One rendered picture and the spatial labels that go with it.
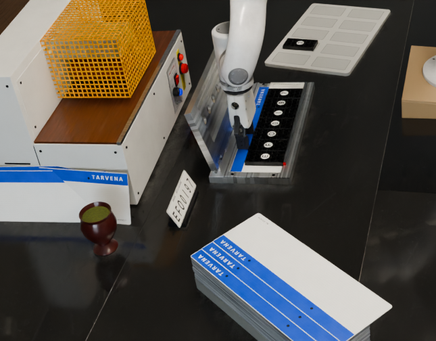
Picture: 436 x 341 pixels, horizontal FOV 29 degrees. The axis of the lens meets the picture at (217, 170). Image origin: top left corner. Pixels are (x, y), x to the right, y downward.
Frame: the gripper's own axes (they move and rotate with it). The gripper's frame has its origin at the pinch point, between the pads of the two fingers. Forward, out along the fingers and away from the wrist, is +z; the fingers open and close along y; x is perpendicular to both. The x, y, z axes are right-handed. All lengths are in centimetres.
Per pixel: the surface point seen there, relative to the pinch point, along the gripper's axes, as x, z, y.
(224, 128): 4.8, -3.0, -1.2
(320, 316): -29, -6, -66
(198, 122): 7.3, -13.2, -13.0
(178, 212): 10.2, 0.9, -30.1
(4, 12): 110, 4, 84
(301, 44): -7, 2, 51
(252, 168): -3.9, 2.1, -11.2
